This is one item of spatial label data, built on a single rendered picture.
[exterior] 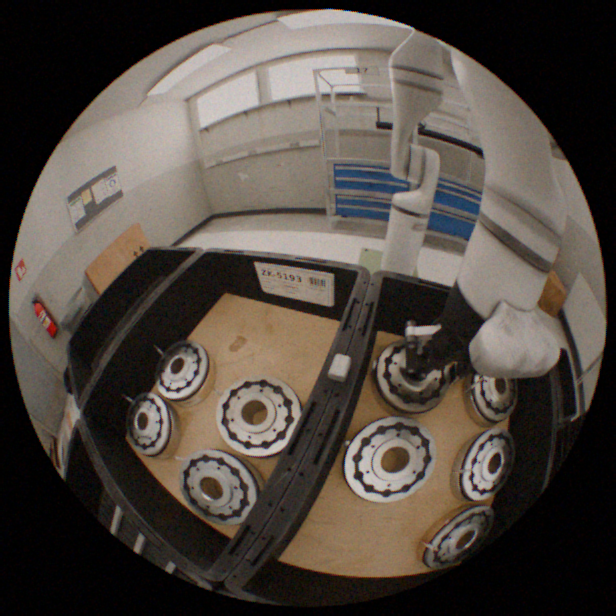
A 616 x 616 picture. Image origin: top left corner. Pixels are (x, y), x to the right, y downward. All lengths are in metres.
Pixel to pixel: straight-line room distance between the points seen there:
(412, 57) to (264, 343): 0.52
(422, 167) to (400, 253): 0.21
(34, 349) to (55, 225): 1.46
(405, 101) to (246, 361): 0.48
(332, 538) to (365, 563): 0.07
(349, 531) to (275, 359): 0.26
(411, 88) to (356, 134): 2.52
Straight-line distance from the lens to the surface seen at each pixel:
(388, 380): 0.25
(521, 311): 0.15
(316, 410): 0.15
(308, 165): 3.02
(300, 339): 0.31
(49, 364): 3.25
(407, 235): 0.47
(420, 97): 0.38
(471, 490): 0.29
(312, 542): 0.27
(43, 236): 3.09
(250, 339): 0.33
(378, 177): 2.01
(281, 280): 0.31
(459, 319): 0.16
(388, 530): 0.28
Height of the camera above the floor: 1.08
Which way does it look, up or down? 46 degrees down
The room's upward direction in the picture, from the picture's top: 8 degrees counter-clockwise
